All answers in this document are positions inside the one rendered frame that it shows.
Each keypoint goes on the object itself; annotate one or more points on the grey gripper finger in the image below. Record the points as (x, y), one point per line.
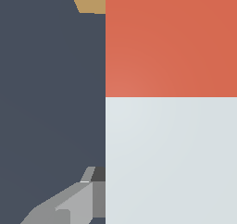
(74, 203)

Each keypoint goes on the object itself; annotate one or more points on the orange and white peg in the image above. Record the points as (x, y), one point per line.
(171, 104)

